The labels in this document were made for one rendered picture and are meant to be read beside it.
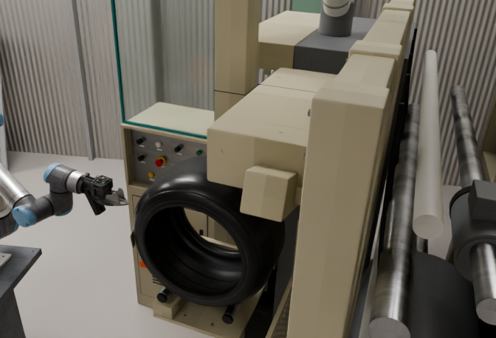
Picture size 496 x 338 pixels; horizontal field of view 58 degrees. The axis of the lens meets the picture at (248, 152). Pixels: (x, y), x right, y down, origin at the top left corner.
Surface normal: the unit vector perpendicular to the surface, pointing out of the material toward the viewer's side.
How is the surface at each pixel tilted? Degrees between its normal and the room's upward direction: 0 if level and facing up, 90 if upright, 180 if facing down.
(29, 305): 0
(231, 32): 90
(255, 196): 72
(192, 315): 0
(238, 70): 90
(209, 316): 0
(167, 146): 90
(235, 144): 90
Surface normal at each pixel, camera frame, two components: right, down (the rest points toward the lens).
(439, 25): -0.10, 0.43
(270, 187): -0.33, 0.10
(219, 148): -0.35, 0.40
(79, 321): 0.04, -0.90
